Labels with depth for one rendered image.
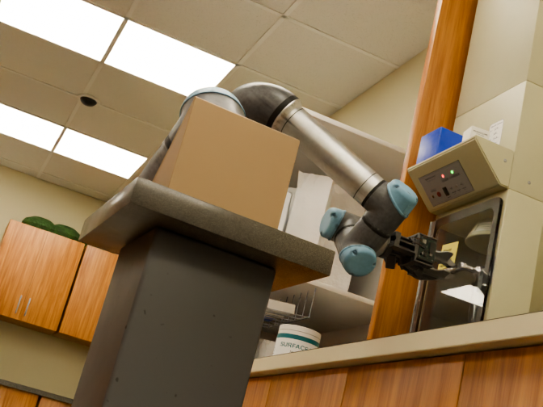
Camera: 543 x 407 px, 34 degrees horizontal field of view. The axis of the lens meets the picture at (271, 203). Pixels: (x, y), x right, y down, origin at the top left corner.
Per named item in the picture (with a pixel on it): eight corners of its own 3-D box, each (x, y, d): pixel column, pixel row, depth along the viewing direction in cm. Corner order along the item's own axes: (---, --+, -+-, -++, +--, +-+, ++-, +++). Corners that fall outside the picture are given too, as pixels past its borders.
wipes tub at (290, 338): (299, 384, 272) (310, 337, 277) (317, 383, 260) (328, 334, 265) (261, 372, 268) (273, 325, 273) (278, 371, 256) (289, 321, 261)
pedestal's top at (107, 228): (129, 202, 120) (138, 175, 121) (77, 241, 148) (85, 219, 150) (330, 276, 131) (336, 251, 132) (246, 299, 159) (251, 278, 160)
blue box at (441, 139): (445, 178, 241) (451, 149, 244) (466, 169, 232) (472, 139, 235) (414, 165, 238) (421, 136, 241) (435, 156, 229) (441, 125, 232)
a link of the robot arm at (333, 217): (320, 245, 199) (314, 226, 206) (362, 260, 202) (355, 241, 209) (336, 216, 196) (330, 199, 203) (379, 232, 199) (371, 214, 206)
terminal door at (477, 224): (407, 364, 227) (435, 221, 240) (477, 357, 199) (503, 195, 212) (405, 363, 226) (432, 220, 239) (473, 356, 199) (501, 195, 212)
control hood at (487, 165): (435, 216, 241) (442, 182, 244) (509, 187, 212) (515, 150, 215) (400, 201, 238) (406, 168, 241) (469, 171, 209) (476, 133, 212)
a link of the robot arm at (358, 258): (367, 231, 185) (356, 207, 195) (334, 270, 189) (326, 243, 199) (395, 248, 188) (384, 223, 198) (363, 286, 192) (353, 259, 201)
